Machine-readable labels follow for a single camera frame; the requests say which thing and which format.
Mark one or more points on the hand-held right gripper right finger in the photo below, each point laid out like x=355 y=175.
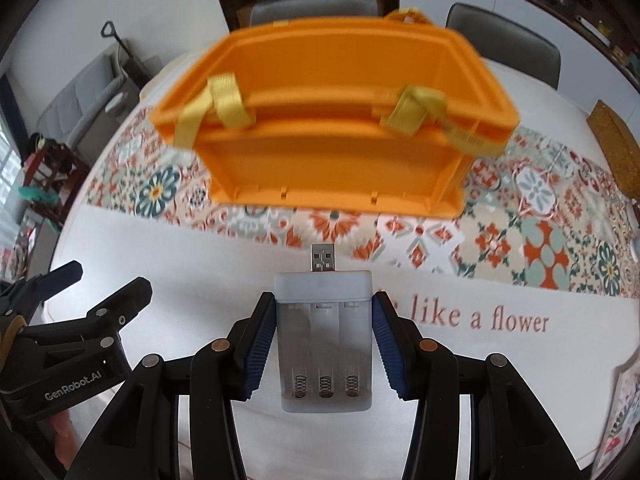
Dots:
x=387 y=345

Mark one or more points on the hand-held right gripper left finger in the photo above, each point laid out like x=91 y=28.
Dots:
x=260 y=345

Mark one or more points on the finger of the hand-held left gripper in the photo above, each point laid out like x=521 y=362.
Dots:
x=127 y=305
x=55 y=280

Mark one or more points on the white USB battery charger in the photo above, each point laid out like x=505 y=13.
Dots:
x=325 y=290

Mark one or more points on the orange plastic storage box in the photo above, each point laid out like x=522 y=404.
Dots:
x=325 y=160

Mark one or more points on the teal plastic item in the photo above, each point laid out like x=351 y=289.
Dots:
x=35 y=195

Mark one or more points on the small wooden rack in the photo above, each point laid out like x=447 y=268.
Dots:
x=55 y=175

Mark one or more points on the tile patterned tablecloth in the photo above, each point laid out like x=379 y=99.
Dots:
x=500 y=360

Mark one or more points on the printed floral placemat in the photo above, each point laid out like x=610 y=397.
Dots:
x=622 y=410

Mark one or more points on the cork textured box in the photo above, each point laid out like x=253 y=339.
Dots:
x=617 y=145

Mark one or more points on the grey padded chair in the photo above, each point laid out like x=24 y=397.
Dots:
x=310 y=7
x=515 y=45

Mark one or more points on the long cluttered wall shelf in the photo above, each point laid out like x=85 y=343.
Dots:
x=575 y=5

